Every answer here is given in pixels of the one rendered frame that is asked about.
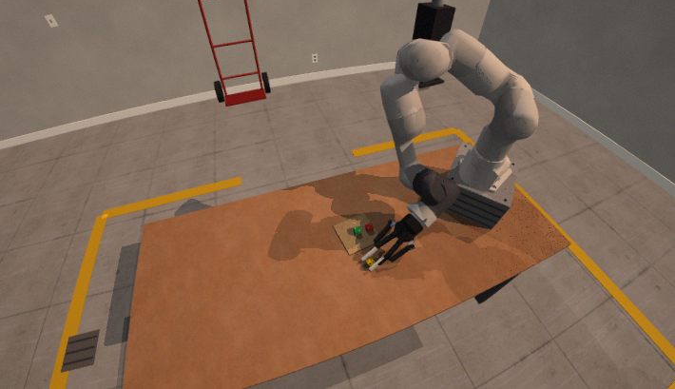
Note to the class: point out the tan mat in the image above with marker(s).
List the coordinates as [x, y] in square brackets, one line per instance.
[351, 242]

